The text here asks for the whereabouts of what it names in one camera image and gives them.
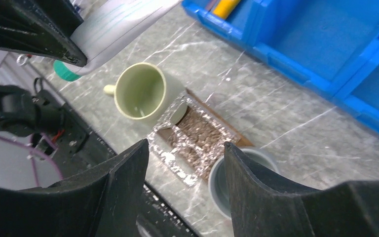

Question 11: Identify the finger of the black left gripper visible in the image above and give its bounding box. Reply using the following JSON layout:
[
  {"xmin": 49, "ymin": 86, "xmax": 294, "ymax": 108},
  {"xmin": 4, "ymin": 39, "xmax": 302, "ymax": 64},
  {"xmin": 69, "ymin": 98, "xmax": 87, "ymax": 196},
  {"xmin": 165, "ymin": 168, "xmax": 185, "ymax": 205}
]
[{"xmin": 0, "ymin": 0, "xmax": 87, "ymax": 67}]

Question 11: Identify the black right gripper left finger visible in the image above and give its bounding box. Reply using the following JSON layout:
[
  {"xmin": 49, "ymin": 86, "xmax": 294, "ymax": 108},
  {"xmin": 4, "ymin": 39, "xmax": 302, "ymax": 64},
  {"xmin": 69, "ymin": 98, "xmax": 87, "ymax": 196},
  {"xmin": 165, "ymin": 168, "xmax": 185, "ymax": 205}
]
[{"xmin": 0, "ymin": 139, "xmax": 149, "ymax": 237}]

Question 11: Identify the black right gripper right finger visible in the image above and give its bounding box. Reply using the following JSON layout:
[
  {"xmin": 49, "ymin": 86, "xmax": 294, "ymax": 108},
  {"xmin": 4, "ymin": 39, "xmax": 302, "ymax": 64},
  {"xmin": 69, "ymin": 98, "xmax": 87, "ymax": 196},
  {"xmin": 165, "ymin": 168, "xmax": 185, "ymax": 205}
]
[{"xmin": 224, "ymin": 142, "xmax": 379, "ymax": 237}]

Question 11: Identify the white toothpaste tube green cap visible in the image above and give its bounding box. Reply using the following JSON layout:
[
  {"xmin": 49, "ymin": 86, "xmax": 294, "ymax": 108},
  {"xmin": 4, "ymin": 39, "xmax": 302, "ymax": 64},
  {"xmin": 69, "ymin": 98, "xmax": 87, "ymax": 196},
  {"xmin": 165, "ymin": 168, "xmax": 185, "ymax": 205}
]
[{"xmin": 53, "ymin": 0, "xmax": 178, "ymax": 81}]

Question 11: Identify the clear glass toothbrush holder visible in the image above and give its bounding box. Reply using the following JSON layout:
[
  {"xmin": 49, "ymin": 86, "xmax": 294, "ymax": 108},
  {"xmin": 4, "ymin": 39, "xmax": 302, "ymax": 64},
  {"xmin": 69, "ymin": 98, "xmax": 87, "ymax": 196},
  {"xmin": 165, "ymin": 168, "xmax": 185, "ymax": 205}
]
[{"xmin": 147, "ymin": 90, "xmax": 244, "ymax": 187}]

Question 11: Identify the grey ceramic mug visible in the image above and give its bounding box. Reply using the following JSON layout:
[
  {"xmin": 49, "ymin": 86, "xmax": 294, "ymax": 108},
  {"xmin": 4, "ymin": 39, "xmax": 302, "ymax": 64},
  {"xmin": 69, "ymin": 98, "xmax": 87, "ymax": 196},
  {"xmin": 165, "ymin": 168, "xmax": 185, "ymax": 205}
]
[{"xmin": 208, "ymin": 147, "xmax": 280, "ymax": 219}]

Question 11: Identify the light green ceramic mug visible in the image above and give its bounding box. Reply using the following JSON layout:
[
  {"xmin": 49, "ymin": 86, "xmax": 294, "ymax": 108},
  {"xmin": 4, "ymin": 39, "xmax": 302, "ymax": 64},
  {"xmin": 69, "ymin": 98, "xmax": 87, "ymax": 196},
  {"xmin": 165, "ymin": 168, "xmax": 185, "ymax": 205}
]
[{"xmin": 103, "ymin": 62, "xmax": 187, "ymax": 127}]

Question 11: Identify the brown oval wooden tray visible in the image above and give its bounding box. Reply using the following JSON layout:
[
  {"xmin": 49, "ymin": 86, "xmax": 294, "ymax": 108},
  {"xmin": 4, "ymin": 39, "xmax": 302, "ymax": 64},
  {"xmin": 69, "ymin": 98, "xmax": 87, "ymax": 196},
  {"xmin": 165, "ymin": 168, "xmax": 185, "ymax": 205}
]
[{"xmin": 150, "ymin": 89, "xmax": 253, "ymax": 152}]

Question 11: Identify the yellow orange tube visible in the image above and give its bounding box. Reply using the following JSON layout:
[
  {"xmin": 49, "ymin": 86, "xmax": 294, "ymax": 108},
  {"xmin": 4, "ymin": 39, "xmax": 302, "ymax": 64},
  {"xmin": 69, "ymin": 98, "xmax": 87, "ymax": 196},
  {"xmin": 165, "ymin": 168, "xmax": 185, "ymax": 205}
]
[{"xmin": 212, "ymin": 0, "xmax": 241, "ymax": 19}]

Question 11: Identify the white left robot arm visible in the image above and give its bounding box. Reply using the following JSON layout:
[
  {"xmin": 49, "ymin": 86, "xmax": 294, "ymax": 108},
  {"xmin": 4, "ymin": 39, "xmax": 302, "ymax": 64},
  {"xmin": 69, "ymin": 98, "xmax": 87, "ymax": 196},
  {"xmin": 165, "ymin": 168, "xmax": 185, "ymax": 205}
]
[{"xmin": 0, "ymin": 0, "xmax": 88, "ymax": 137}]

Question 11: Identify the blue right storage bin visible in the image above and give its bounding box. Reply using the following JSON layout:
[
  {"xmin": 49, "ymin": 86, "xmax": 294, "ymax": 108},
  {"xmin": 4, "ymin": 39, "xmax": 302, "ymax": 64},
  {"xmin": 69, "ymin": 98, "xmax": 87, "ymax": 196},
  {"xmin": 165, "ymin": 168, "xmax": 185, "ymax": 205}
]
[{"xmin": 334, "ymin": 50, "xmax": 379, "ymax": 133}]

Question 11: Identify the blue storage bin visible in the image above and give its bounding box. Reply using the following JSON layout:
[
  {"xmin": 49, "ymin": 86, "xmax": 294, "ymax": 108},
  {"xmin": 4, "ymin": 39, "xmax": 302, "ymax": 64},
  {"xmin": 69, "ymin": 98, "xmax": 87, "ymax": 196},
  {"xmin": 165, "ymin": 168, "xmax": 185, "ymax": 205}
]
[
  {"xmin": 242, "ymin": 0, "xmax": 379, "ymax": 97},
  {"xmin": 334, "ymin": 50, "xmax": 379, "ymax": 133},
  {"xmin": 181, "ymin": 0, "xmax": 263, "ymax": 47}
]

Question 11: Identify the blue middle storage bin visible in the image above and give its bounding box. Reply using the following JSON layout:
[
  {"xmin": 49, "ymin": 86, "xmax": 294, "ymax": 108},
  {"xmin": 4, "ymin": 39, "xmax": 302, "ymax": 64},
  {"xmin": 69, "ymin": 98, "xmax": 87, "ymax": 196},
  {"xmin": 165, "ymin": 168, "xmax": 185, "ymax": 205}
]
[{"xmin": 242, "ymin": 0, "xmax": 379, "ymax": 97}]

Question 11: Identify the blue left storage bin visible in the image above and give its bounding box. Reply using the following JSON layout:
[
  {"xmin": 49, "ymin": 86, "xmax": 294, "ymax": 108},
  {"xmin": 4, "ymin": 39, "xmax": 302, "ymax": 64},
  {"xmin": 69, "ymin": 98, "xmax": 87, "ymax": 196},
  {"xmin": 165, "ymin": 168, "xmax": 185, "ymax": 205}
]
[{"xmin": 181, "ymin": 0, "xmax": 263, "ymax": 47}]

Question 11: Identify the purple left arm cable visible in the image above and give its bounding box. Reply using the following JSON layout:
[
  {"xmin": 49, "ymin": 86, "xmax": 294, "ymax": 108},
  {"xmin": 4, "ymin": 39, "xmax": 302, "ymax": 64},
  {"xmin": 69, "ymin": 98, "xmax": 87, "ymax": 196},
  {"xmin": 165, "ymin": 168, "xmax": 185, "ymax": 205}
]
[{"xmin": 0, "ymin": 130, "xmax": 64, "ymax": 188}]

